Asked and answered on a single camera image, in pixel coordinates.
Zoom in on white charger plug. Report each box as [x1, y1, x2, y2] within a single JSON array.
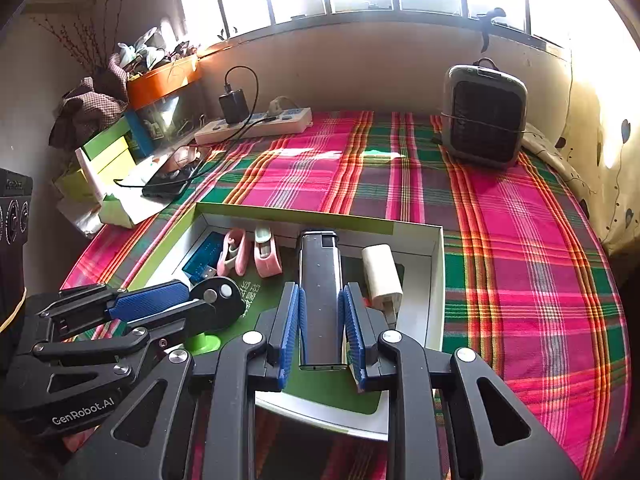
[[361, 244, 405, 331]]

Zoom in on yellow box with green lid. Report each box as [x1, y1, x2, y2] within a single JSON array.
[[81, 116, 138, 176]]

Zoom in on small white plug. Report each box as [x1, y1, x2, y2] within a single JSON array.
[[267, 96, 296, 120]]

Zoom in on large pink clip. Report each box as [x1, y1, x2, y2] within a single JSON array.
[[216, 229, 251, 277]]

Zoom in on white cardboard sheet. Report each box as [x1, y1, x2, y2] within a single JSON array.
[[56, 195, 106, 238]]

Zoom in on orange box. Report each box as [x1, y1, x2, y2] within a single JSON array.
[[126, 55, 203, 110]]

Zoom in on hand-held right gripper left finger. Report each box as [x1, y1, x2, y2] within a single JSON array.
[[60, 282, 301, 480]]

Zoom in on white tube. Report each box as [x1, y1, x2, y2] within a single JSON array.
[[75, 147, 108, 204]]

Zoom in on pink clip with teal ring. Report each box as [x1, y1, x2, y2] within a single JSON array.
[[252, 226, 283, 278]]

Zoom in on green cardboard box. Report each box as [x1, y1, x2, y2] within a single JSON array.
[[120, 202, 445, 443]]

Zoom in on pink green plaid blanket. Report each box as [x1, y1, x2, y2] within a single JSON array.
[[60, 110, 632, 480]]

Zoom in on white power strip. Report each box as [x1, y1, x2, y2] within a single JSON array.
[[194, 106, 313, 146]]

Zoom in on brown checked cloth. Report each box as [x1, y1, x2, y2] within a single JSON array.
[[49, 67, 130, 150]]

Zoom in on dried twig branches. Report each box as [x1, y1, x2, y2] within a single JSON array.
[[30, 0, 133, 73]]

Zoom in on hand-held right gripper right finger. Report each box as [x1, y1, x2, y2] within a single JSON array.
[[337, 282, 581, 480]]

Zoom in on blue card reader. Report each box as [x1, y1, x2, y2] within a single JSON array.
[[181, 232, 223, 286]]

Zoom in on black charging cable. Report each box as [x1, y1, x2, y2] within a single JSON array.
[[112, 66, 261, 196]]

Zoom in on heart print curtain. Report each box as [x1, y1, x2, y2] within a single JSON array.
[[520, 0, 640, 256]]

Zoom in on black device with round knobs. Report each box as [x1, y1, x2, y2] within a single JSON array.
[[0, 167, 35, 248]]

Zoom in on green thread spool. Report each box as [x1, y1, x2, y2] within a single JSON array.
[[184, 331, 221, 356]]

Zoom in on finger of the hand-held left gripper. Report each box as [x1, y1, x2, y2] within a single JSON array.
[[32, 299, 212, 356], [24, 280, 192, 338]]

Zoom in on green tissue pack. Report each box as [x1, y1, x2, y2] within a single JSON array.
[[97, 194, 151, 229]]

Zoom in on black lighter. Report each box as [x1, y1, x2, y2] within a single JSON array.
[[297, 230, 348, 372]]

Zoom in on black smartphone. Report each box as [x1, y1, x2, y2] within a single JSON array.
[[141, 145, 203, 200]]

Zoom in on clear plastic container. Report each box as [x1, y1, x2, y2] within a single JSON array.
[[135, 92, 206, 146]]

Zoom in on white paper sheet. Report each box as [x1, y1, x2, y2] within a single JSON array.
[[120, 152, 176, 196]]

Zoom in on grey space heater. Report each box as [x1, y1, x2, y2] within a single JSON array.
[[440, 62, 529, 170]]

